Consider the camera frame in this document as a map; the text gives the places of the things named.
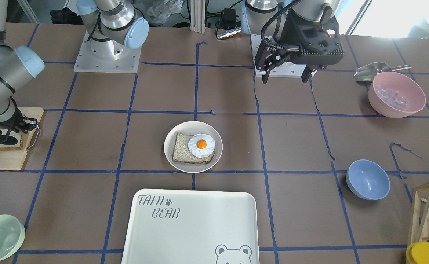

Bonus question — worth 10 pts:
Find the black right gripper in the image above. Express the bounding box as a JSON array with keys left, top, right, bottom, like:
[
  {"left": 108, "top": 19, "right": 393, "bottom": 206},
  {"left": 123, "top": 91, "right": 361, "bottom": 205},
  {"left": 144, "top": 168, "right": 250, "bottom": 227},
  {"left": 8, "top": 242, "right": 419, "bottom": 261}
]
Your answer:
[{"left": 0, "top": 108, "right": 39, "bottom": 145}]

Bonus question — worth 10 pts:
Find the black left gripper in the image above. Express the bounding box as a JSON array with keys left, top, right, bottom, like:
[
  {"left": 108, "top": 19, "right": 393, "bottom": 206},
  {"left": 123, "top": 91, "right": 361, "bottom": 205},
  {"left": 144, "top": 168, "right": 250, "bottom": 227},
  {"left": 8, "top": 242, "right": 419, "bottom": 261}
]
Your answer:
[{"left": 254, "top": 5, "right": 345, "bottom": 84}]

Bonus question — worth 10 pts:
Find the bread slice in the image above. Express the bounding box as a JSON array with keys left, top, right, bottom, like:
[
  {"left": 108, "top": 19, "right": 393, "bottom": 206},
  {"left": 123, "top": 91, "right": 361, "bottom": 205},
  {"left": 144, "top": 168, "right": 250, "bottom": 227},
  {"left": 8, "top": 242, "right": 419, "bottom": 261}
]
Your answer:
[
  {"left": 0, "top": 131, "right": 23, "bottom": 151},
  {"left": 172, "top": 132, "right": 215, "bottom": 164}
]

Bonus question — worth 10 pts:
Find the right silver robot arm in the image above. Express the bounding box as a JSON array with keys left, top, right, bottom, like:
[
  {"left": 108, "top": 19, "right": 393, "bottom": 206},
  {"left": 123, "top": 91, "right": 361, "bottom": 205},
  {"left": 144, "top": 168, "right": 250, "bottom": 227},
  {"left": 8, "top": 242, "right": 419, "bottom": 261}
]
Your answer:
[{"left": 0, "top": 0, "right": 149, "bottom": 146}]

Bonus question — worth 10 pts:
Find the beige round plate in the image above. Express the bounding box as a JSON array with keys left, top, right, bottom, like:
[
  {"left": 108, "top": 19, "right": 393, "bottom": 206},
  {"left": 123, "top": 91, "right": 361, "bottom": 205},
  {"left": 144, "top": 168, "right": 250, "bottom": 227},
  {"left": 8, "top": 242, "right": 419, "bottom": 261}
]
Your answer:
[{"left": 163, "top": 121, "right": 223, "bottom": 173}]

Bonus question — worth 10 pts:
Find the bread slice on plate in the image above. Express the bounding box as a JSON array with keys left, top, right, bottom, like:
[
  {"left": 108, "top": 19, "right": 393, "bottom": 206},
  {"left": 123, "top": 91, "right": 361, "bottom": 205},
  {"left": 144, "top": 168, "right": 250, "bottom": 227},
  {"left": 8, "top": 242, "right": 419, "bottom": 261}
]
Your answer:
[{"left": 172, "top": 132, "right": 215, "bottom": 164}]

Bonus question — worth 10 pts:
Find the wooden cutting board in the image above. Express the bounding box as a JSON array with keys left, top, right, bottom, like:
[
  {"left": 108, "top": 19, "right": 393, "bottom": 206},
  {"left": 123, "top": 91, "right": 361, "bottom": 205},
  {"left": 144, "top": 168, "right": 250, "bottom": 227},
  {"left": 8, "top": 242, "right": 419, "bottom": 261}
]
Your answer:
[{"left": 0, "top": 101, "right": 44, "bottom": 171}]

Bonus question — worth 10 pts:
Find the metal scoop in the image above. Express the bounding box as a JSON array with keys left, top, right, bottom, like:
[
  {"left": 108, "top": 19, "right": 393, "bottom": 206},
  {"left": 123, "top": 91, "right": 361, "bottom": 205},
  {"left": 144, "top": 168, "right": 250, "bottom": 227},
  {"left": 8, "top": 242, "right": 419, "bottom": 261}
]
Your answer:
[{"left": 353, "top": 62, "right": 412, "bottom": 82}]

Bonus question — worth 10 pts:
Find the pink bowl with ice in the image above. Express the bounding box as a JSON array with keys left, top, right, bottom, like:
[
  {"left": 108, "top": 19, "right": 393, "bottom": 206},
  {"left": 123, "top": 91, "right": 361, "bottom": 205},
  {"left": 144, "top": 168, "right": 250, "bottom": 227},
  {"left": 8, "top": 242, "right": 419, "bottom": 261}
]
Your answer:
[{"left": 368, "top": 71, "right": 427, "bottom": 118}]

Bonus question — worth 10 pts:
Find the fried egg toy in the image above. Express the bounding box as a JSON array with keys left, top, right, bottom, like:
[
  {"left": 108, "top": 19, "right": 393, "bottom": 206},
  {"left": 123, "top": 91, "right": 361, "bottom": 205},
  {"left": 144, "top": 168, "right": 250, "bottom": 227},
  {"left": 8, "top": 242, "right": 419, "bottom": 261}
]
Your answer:
[{"left": 187, "top": 134, "right": 216, "bottom": 158}]

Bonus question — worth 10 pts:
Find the blue bowl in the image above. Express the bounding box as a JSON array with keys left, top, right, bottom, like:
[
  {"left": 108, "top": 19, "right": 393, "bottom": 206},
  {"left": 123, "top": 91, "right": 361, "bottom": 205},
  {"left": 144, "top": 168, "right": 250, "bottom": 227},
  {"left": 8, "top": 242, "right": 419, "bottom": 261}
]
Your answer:
[{"left": 346, "top": 160, "right": 390, "bottom": 201}]

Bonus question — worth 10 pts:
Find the cream bear tray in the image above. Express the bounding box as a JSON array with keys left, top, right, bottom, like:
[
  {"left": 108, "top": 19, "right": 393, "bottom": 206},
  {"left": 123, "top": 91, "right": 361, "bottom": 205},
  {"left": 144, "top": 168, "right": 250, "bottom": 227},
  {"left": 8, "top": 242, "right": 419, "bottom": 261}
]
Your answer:
[{"left": 121, "top": 189, "right": 260, "bottom": 264}]

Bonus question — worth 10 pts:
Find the yellow mug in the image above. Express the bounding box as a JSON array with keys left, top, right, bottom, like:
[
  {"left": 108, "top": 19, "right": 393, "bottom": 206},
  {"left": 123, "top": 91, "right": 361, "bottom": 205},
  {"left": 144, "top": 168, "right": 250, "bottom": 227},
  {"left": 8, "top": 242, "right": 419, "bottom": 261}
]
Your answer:
[{"left": 406, "top": 242, "right": 429, "bottom": 264}]

